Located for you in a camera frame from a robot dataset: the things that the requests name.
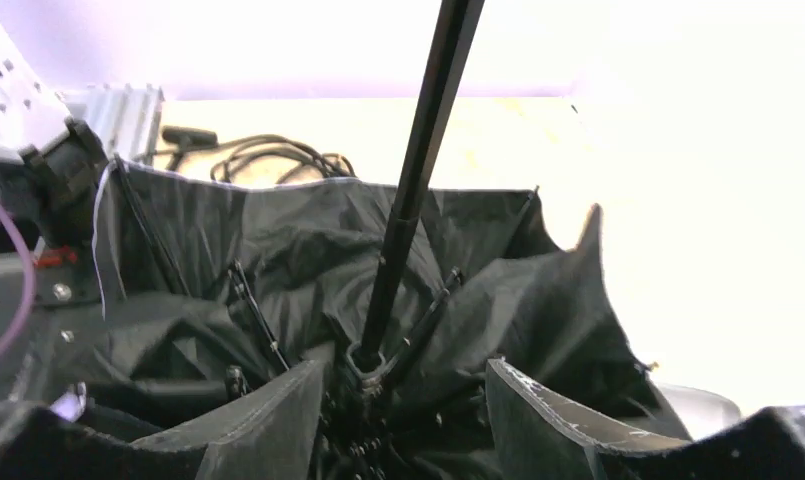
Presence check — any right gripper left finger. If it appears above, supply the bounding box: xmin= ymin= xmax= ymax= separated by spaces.
xmin=0 ymin=360 xmax=325 ymax=479

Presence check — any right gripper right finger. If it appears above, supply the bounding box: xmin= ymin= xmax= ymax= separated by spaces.
xmin=486 ymin=360 xmax=805 ymax=479

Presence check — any lilac black folding umbrella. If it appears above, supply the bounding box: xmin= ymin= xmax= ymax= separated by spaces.
xmin=44 ymin=0 xmax=695 ymax=480

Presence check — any black grey umbrella case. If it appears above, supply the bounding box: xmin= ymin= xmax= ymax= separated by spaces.
xmin=656 ymin=383 xmax=744 ymax=438

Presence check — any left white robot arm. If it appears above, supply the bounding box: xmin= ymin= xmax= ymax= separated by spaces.
xmin=0 ymin=22 xmax=108 ymax=247

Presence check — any black coiled cable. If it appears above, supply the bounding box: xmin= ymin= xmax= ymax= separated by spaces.
xmin=209 ymin=133 xmax=357 ymax=185

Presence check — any black T-handle tool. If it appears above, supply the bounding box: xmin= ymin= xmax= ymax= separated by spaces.
xmin=161 ymin=126 xmax=219 ymax=172

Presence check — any aluminium frame rail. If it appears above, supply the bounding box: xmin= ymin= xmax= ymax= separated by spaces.
xmin=59 ymin=83 xmax=164 ymax=165

